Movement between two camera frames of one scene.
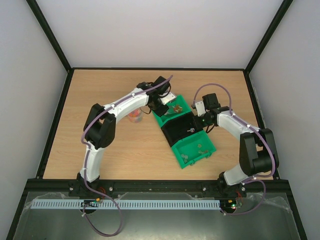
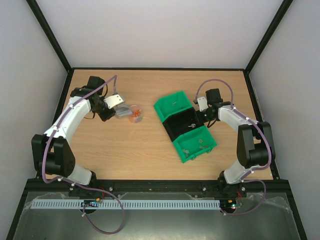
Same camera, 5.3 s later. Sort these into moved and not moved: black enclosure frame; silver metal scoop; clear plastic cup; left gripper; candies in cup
Moved: left gripper; silver metal scoop
Not moved: candies in cup; clear plastic cup; black enclosure frame
